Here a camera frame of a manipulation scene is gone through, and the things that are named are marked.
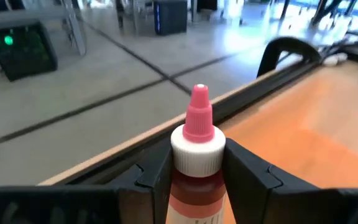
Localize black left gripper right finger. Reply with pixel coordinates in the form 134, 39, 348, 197
222, 138, 358, 224

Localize translucent orange plastic tray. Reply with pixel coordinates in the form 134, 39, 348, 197
219, 60, 358, 224

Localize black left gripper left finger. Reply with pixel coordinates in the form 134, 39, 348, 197
0, 138, 174, 224

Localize grey metal table frame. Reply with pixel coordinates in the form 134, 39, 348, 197
20, 0, 87, 57

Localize black computer tower green lights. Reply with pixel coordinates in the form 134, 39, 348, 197
0, 19, 58, 82

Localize black box blue light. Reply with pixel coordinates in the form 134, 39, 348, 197
153, 0, 188, 36

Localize black curved bracket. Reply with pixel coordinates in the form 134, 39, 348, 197
256, 36, 323, 78

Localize black table edge rail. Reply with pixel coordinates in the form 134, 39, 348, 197
39, 43, 358, 187

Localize large pink-capped food coloring bottle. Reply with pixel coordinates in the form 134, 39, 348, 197
165, 83, 227, 224

